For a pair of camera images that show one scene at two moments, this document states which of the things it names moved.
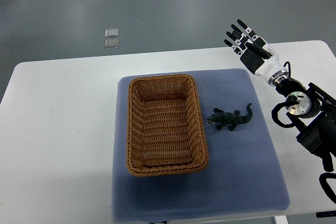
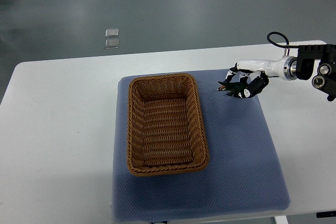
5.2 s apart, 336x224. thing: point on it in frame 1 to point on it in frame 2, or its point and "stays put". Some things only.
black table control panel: x=325 y=214 stays put
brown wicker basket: x=166 y=134 stays put
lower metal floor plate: x=112 y=43 stays put
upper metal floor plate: x=112 y=32 stays put
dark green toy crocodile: x=230 y=120 to x=234 y=88
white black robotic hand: x=258 y=55 to x=256 y=73
